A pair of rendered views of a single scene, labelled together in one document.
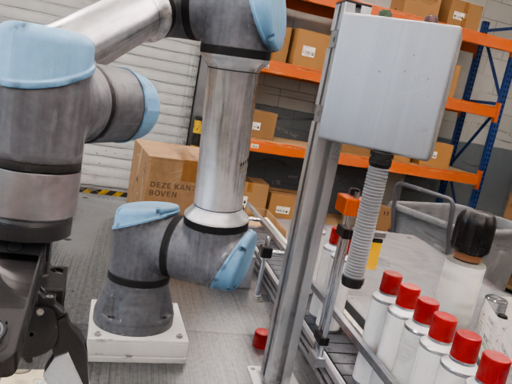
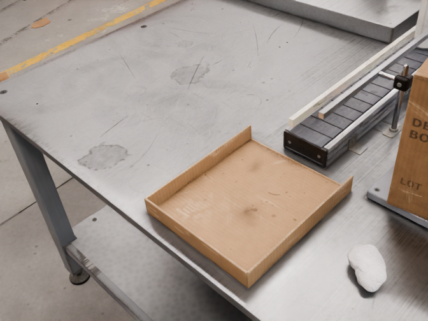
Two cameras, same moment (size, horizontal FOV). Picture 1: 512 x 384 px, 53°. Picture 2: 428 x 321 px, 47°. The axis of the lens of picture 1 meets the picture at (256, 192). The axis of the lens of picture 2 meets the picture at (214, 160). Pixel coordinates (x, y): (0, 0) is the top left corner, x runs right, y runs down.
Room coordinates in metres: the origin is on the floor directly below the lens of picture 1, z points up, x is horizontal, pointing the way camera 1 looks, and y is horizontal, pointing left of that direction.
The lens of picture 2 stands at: (2.26, 0.59, 1.51)
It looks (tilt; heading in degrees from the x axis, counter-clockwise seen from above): 40 degrees down; 243
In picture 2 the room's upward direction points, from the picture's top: 6 degrees counter-clockwise
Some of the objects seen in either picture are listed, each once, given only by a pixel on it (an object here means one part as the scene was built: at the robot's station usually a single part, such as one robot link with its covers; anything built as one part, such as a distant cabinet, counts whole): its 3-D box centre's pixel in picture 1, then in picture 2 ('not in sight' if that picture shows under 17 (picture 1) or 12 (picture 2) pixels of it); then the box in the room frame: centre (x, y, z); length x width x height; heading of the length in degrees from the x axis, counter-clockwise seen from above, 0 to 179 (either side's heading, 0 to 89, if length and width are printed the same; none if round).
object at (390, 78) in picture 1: (389, 88); not in sight; (0.81, -0.17, 1.38); 0.17 x 0.10 x 0.19; 70
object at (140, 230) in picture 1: (147, 237); not in sight; (0.92, 0.18, 1.04); 0.13 x 0.12 x 0.14; 76
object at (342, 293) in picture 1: (337, 282); not in sight; (1.02, -0.20, 0.98); 0.05 x 0.05 x 0.20
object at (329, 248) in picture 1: (329, 273); not in sight; (1.07, -0.19, 0.98); 0.05 x 0.05 x 0.20
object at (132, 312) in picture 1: (136, 294); not in sight; (0.92, 0.19, 0.92); 0.15 x 0.15 x 0.10
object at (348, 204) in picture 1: (350, 280); not in sight; (0.87, -0.19, 1.05); 0.10 x 0.04 x 0.33; 105
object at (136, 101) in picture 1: (92, 101); not in sight; (0.52, 0.18, 1.30); 0.11 x 0.11 x 0.08; 76
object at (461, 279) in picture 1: (462, 275); not in sight; (1.08, -0.48, 1.03); 0.09 x 0.09 x 0.30
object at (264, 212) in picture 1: (243, 219); (249, 194); (1.90, 0.03, 0.85); 0.30 x 0.26 x 0.04; 15
